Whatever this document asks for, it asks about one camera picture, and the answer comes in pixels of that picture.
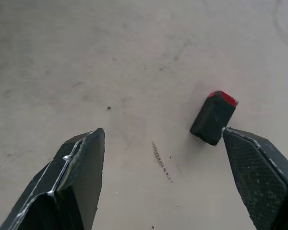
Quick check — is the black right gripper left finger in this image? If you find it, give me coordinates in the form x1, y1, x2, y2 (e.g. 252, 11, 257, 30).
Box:
0, 127, 106, 230

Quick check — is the black marker with red end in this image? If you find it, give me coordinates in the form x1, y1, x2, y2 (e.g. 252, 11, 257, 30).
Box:
190, 90, 239, 146

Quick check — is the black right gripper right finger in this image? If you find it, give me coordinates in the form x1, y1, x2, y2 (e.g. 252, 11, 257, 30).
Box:
221, 127, 288, 230

